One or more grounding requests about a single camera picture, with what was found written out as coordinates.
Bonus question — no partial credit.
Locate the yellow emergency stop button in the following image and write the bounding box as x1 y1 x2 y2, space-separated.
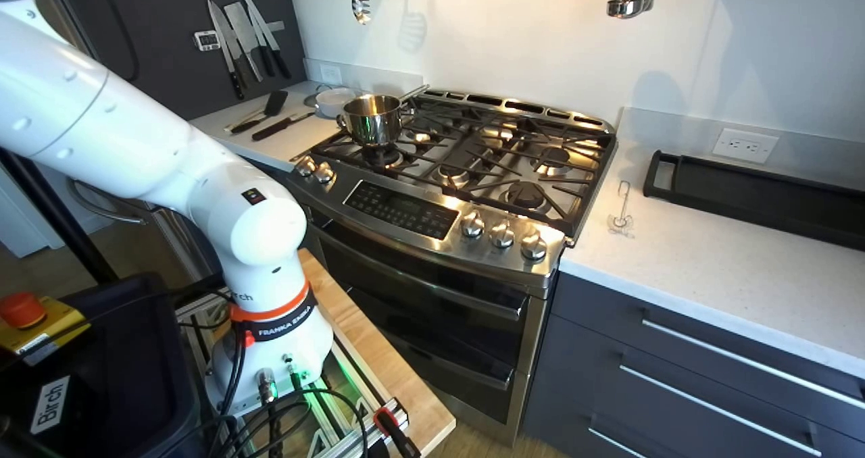
0 291 93 359

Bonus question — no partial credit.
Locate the stainless steel stove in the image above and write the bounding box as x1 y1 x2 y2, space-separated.
286 88 620 447

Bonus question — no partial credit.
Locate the large oven door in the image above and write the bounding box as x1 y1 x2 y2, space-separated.
306 218 543 379

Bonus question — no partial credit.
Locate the stainless steel pot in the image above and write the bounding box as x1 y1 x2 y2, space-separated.
335 84 430 149

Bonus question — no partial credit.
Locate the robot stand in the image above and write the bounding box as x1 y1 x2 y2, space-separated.
174 247 458 458

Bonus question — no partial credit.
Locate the white bowl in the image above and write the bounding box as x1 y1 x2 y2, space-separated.
314 86 360 119

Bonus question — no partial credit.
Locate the small oven door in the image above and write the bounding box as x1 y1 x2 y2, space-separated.
376 328 536 440

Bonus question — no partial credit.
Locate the black spatula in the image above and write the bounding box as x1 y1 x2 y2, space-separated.
225 91 290 135

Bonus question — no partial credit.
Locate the drawer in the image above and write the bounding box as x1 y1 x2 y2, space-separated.
522 389 651 458
526 315 865 458
550 272 865 447

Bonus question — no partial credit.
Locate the magnetic knife strip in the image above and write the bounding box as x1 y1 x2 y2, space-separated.
202 20 287 41

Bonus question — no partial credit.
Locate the slim carving knife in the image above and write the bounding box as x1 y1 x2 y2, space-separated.
240 0 293 80

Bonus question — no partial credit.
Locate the cleaver knife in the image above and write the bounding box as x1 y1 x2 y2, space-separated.
223 1 265 83

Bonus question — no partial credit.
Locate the long chef knife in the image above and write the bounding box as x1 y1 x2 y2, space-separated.
206 0 246 101

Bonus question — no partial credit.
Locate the black tray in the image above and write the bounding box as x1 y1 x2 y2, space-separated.
643 149 865 252

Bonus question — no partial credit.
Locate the black control box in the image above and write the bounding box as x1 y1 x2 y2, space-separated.
0 274 207 458

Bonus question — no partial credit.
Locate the long oven door handle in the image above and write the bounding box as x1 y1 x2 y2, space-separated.
307 224 532 305

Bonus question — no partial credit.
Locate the short oven door handle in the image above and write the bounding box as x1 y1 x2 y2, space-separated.
380 330 516 392

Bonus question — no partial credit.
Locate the black cable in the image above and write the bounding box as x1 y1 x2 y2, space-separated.
203 385 370 458

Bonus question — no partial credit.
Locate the red handled clamp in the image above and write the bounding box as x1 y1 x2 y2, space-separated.
373 407 422 458

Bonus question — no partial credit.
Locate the small black handled knife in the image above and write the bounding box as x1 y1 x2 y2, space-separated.
247 7 277 78

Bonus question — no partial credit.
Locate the drawer handle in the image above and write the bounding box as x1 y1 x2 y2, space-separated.
618 365 824 458
587 427 648 458
640 318 865 411

